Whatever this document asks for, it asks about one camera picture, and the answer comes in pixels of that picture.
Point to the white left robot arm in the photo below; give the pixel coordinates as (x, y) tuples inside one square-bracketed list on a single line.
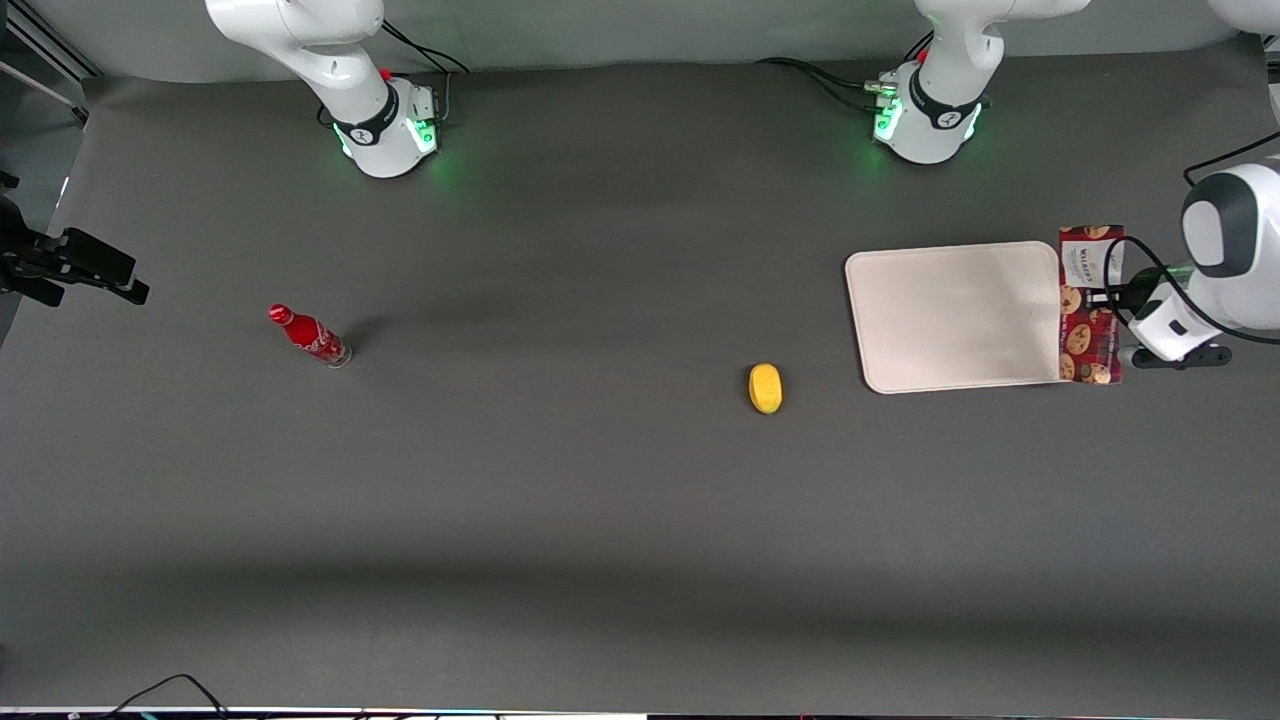
[(1240, 240)]

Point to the red soda bottle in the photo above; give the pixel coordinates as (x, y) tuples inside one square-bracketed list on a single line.
[(310, 335)]

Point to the aluminium frame profile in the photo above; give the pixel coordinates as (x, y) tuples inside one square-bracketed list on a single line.
[(50, 45)]

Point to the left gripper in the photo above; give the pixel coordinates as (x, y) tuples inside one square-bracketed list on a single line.
[(1137, 294)]

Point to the yellow lemon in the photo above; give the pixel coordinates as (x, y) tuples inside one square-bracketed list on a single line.
[(765, 388)]

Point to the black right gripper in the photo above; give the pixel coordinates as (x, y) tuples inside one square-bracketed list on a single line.
[(33, 258)]

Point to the red cookie box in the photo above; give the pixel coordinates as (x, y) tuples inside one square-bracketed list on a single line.
[(1078, 330)]

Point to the beige plastic tray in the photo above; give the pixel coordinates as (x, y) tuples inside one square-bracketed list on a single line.
[(950, 315)]

